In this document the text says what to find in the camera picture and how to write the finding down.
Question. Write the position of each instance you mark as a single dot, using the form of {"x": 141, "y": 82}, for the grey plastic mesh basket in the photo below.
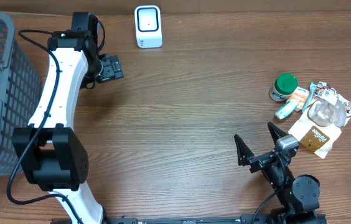
{"x": 20, "y": 90}

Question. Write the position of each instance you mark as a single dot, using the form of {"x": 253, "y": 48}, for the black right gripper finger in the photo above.
{"x": 275, "y": 132}
{"x": 244, "y": 154}

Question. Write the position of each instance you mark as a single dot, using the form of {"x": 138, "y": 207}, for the green lid jar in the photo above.
{"x": 283, "y": 87}

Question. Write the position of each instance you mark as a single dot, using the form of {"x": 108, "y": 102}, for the orange tissue pack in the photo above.
{"x": 300, "y": 95}

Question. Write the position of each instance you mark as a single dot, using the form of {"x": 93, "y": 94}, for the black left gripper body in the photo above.
{"x": 111, "y": 69}

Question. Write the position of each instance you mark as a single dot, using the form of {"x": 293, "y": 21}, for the teal wipes packet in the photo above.
{"x": 309, "y": 98}

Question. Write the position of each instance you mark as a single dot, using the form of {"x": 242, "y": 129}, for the beige clear pouch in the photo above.
{"x": 323, "y": 121}

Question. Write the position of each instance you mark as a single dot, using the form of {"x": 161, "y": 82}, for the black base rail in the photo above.
{"x": 188, "y": 221}

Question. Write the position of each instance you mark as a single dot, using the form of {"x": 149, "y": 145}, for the white barcode scanner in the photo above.
{"x": 148, "y": 26}

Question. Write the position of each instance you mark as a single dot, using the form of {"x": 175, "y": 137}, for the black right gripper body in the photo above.
{"x": 277, "y": 177}

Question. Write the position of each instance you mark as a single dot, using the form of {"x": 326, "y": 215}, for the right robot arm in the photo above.
{"x": 295, "y": 199}

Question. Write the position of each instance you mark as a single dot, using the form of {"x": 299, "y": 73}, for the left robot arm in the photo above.
{"x": 50, "y": 154}

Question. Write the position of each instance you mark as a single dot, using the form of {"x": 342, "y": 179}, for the green tissue pack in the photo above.
{"x": 286, "y": 109}

